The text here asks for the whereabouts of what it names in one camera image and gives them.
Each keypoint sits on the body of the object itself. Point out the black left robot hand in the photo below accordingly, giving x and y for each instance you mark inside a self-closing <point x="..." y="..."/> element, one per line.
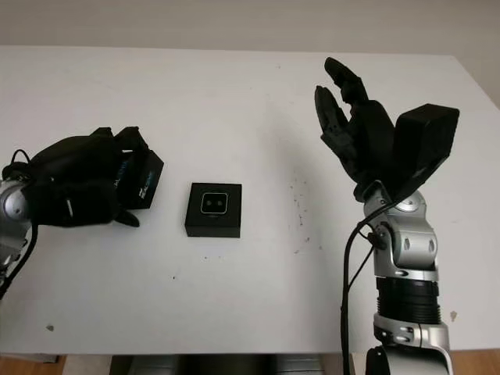
<point x="74" y="160"/>

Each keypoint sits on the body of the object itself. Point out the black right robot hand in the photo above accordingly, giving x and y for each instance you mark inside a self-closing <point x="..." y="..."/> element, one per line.
<point x="363" y="133"/>

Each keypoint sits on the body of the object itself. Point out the black RealSense box lid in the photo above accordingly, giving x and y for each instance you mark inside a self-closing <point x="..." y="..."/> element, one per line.
<point x="146" y="183"/>

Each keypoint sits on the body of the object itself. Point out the small silver RealSense camera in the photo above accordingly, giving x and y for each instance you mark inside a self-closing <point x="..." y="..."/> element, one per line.
<point x="215" y="203"/>

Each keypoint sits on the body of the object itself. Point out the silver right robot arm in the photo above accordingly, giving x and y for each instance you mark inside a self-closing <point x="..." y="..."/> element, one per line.
<point x="410" y="254"/>

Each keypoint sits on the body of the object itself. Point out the grey robot torso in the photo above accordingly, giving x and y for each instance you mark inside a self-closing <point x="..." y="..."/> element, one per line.
<point x="218" y="365"/>

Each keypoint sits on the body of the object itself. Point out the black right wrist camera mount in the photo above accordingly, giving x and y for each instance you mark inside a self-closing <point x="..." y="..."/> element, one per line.
<point x="426" y="144"/>

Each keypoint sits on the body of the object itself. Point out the black foam-lined camera box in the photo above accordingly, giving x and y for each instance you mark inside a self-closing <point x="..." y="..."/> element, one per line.
<point x="213" y="228"/>

